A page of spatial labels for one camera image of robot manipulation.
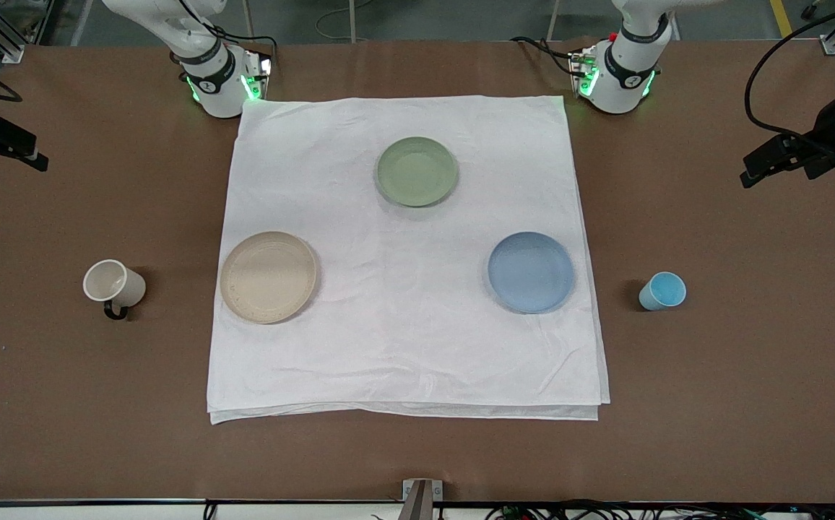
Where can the white cloth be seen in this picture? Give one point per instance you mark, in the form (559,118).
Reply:
(403,325)

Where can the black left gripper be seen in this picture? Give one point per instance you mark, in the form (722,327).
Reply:
(824,134)

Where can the blue cup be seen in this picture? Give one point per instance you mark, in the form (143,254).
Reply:
(662,292)

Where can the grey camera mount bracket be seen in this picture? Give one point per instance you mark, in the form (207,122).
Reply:
(422,498)

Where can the blue plate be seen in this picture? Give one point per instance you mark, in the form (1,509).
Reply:
(531,272)

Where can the green plate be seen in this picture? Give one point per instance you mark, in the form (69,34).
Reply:
(417,171)

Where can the beige gray plate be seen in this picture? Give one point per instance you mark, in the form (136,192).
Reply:
(268,277)

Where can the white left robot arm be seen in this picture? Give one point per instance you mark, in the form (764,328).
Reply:
(623,68)

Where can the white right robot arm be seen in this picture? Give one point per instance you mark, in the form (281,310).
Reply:
(212,68)

